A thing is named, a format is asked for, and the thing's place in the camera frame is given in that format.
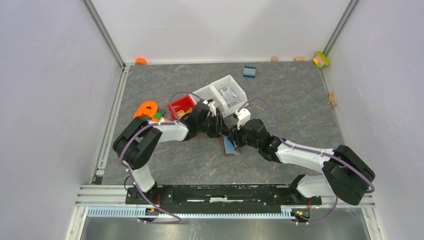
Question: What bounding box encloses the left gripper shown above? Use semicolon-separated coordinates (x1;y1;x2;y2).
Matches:
197;113;230;139

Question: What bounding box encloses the brown leather card holder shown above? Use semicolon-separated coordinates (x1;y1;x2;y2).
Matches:
221;136;241;157

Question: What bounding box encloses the white divided plastic bin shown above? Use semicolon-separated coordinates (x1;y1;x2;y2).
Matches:
193;74;248;118

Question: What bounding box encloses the red plastic bin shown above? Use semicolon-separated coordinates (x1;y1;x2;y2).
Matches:
167;95;196;121

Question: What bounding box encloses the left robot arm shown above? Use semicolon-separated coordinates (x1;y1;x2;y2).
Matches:
112;100;229;204

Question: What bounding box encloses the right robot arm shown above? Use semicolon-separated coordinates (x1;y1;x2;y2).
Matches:
228;119;376;206

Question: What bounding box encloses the green toy brick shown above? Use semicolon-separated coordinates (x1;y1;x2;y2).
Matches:
153;112;163;121

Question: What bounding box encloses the blue toy brick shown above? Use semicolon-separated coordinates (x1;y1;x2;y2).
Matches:
242;66;257;78

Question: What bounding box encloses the orange letter e toy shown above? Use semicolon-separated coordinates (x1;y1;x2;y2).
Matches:
133;100;159;119

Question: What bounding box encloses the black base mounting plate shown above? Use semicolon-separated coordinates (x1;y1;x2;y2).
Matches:
125;184;322;215

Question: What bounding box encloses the small wooden block right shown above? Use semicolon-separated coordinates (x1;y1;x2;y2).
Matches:
294;56;305;62

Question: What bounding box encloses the wooden arch block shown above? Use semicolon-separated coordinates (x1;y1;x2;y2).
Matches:
328;92;338;108

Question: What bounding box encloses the orange tape roll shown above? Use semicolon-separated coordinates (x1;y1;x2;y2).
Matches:
134;57;147;65

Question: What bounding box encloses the multicolour toy brick stack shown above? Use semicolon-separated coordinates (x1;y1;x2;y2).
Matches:
312;51;331;69

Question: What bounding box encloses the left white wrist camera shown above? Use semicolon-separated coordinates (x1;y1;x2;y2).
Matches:
202;99;217;117

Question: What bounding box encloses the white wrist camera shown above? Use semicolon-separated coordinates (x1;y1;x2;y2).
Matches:
202;99;217;117
234;108;251;130

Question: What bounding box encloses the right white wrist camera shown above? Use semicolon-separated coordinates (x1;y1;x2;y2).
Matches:
234;108;251;130

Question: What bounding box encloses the aluminium frame rail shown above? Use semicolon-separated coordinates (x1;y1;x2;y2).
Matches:
65;184;382;240

